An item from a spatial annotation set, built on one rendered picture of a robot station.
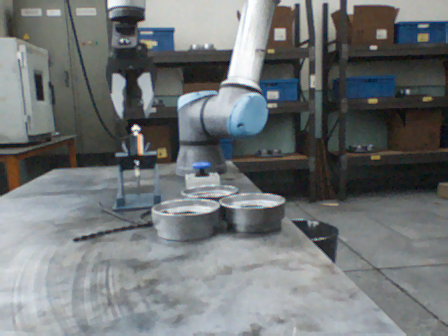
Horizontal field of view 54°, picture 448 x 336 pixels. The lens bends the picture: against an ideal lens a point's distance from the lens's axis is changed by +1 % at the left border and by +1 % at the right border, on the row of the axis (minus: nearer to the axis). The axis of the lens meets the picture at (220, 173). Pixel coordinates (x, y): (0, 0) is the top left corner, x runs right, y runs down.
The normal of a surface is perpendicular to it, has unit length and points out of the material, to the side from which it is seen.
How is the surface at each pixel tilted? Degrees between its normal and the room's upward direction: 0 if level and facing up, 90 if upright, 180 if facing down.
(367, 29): 93
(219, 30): 90
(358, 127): 90
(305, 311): 0
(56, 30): 90
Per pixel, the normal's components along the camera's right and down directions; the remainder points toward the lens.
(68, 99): 0.10, 0.15
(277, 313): -0.04, -0.99
